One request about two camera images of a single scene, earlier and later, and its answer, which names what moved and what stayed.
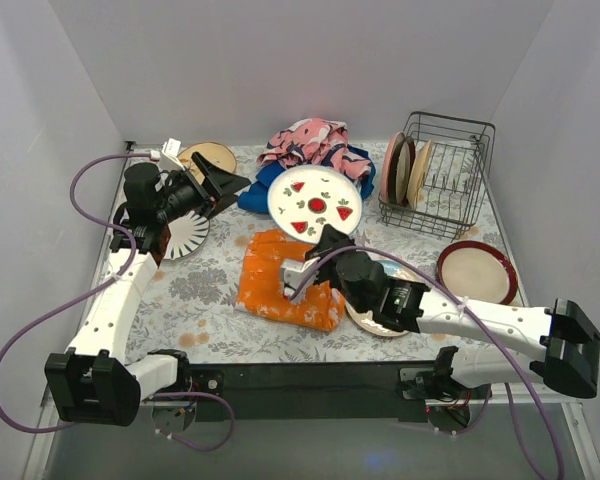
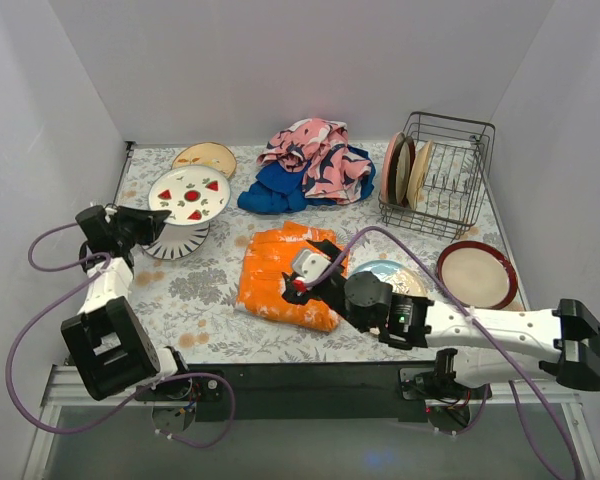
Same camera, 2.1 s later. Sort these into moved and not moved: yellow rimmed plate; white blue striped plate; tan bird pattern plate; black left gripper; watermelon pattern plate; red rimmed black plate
Moved: black left gripper; watermelon pattern plate
Not moved: tan bird pattern plate; red rimmed black plate; yellow rimmed plate; white blue striped plate
